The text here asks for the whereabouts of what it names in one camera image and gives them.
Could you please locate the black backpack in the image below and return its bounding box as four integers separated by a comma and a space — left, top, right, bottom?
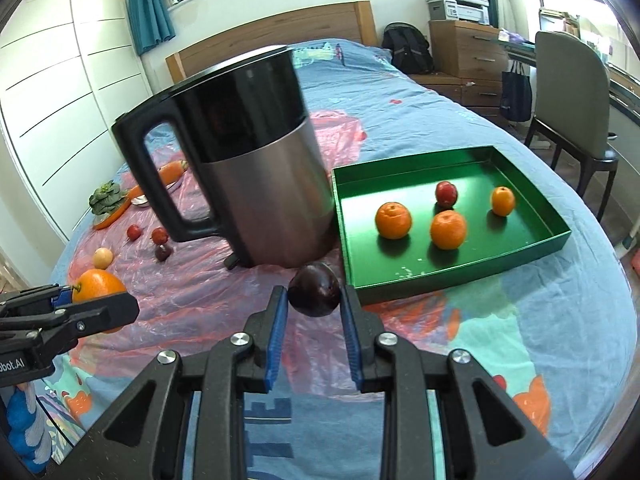
382, 22, 435, 76

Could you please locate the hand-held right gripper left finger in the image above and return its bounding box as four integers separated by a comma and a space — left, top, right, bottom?
65, 286, 291, 480

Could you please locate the bok choy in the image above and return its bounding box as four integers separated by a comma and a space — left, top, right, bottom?
89, 181, 123, 214

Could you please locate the white printer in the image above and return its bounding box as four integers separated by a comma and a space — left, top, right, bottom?
425, 0, 491, 25

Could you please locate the white plate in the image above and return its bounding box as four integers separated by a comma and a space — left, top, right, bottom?
129, 177, 183, 209

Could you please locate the steel and black kettle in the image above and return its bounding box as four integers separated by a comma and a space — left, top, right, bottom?
111, 45, 337, 270

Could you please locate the white wardrobe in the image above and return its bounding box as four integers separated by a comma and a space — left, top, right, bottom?
0, 0, 153, 241

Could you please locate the low wooden nightstand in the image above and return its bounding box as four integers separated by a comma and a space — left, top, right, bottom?
410, 72, 511, 121

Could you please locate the grey chair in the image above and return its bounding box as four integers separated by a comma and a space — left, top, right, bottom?
522, 30, 620, 196

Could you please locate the glass top desk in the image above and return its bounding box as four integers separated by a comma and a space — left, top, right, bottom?
497, 27, 640, 126

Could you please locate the green tray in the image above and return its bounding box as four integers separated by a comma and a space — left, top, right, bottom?
331, 145, 572, 306

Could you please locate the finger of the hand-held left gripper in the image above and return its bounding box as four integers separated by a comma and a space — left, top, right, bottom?
0, 292, 140, 356
0, 284, 73, 317

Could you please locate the pink plastic sheet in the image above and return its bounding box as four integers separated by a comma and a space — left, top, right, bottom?
65, 109, 371, 396

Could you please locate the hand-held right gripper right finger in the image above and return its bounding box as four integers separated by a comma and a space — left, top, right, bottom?
340, 284, 576, 480

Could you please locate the dark tote bag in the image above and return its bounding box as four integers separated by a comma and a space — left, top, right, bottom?
500, 60, 533, 123

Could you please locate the carrot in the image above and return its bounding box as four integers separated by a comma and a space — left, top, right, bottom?
126, 160, 189, 202

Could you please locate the person's left hand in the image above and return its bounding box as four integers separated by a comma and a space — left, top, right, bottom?
5, 387, 53, 478

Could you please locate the wooden chest of drawers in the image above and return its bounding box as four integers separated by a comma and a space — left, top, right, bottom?
429, 20, 516, 83

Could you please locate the wooden headboard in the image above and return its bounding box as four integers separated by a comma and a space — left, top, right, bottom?
166, 1, 378, 86

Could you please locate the small orange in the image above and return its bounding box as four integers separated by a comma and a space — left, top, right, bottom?
490, 186, 516, 217

